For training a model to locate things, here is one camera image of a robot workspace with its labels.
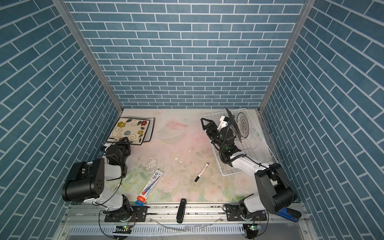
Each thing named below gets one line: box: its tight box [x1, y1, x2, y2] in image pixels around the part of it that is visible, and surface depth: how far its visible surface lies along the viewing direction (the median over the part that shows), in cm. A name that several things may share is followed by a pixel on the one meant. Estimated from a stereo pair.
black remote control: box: [176, 198, 187, 224], surface depth 75 cm
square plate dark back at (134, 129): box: [106, 117, 151, 145], surface depth 96 cm
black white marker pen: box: [194, 162, 210, 183], surface depth 89 cm
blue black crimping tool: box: [276, 207, 302, 222], surface depth 73 cm
